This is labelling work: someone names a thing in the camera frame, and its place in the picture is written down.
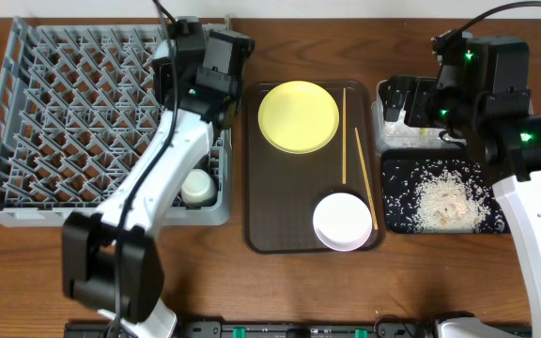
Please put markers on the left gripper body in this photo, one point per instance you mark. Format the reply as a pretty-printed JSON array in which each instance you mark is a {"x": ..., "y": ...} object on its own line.
[{"x": 215, "y": 79}]

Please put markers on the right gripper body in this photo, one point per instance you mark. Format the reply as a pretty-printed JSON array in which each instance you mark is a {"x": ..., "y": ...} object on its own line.
[{"x": 445, "y": 110}]

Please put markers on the white cup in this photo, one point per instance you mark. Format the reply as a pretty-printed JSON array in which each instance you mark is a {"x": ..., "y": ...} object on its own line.
[{"x": 198, "y": 189}]

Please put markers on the white bowl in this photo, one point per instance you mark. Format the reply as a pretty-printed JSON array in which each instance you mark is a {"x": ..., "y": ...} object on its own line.
[{"x": 342, "y": 222}]

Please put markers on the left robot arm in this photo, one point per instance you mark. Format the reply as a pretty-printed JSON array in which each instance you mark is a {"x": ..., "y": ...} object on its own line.
[{"x": 110, "y": 260}]

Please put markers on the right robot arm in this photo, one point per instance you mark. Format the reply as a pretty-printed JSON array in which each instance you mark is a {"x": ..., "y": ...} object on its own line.
[{"x": 509, "y": 154}]

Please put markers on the black waste tray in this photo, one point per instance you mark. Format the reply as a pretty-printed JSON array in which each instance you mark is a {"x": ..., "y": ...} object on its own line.
[{"x": 392, "y": 188}]

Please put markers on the clear plastic bin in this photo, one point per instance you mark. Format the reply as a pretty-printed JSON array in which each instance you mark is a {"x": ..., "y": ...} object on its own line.
[{"x": 398, "y": 135}]

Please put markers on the right wooden chopstick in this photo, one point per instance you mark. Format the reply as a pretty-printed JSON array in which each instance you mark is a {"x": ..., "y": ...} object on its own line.
[{"x": 366, "y": 180}]

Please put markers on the wooden chopstick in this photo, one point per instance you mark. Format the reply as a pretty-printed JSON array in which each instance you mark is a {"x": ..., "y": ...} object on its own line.
[
  {"x": 344, "y": 136},
  {"x": 366, "y": 180}
]

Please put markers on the left wooden chopstick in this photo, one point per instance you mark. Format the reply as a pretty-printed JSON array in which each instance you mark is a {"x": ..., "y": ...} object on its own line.
[{"x": 344, "y": 136}]

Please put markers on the yellow plate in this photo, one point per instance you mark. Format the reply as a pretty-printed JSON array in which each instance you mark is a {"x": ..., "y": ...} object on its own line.
[{"x": 298, "y": 117}]

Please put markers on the spilled rice pile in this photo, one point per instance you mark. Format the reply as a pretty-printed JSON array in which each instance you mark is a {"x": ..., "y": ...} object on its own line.
[{"x": 449, "y": 202}]

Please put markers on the grey dish rack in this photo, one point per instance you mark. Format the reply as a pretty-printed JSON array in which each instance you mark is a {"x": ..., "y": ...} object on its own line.
[{"x": 77, "y": 110}]

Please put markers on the brown serving tray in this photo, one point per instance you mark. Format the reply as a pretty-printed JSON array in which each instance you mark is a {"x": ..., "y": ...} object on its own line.
[{"x": 281, "y": 190}]

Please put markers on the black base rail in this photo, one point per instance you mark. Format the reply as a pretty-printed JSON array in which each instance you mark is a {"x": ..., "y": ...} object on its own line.
[{"x": 210, "y": 329}]

